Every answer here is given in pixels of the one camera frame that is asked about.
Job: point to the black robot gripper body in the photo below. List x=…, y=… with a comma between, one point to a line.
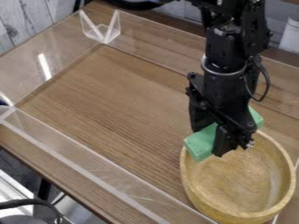
x=227, y=91

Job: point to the white cylindrical container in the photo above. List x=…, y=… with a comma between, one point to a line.
x=290, y=39

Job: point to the black table leg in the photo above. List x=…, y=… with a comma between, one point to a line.
x=44, y=189

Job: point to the brown wooden bowl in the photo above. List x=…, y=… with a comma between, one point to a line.
x=245, y=187

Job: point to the clear acrylic tray wall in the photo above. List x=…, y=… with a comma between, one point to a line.
x=94, y=113

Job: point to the green rectangular block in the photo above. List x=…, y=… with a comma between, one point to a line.
x=199, y=142

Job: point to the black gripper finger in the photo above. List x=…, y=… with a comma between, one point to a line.
x=201, y=116
x=229, y=139

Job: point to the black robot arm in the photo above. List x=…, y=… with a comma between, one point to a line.
x=237, y=36

